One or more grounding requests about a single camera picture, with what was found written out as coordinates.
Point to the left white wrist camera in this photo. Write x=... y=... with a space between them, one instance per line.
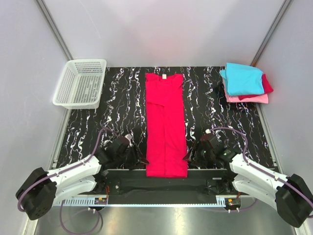
x=129 y=137

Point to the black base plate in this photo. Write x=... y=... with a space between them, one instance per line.
x=120 y=181

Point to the black marbled table mat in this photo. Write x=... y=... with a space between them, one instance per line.
x=122 y=110

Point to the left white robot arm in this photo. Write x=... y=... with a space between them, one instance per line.
x=44 y=189

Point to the corner aluminium post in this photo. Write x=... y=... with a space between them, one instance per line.
x=54 y=29
x=271 y=31

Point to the folded crimson t shirt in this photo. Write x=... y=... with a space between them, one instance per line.
x=266 y=86

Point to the crimson t shirt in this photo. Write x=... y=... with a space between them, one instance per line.
x=266 y=86
x=166 y=140

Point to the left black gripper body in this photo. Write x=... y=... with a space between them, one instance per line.
x=130 y=157

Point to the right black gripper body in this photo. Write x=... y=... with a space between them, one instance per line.
x=201 y=152

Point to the left corner aluminium post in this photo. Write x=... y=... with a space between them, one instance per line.
x=54 y=29

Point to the aluminium front rail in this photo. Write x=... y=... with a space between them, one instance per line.
x=191 y=196

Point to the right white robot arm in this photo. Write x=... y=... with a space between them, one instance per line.
x=288 y=195

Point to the folded cyan t shirt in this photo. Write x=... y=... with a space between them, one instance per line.
x=242 y=80

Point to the white plastic basket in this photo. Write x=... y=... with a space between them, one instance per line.
x=80 y=84

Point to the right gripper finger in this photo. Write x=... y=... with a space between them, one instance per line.
x=189 y=156
x=202 y=163

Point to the right corner aluminium post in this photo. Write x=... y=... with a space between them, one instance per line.
x=271 y=31

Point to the folded pink t shirt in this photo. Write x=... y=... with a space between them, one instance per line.
x=258 y=99

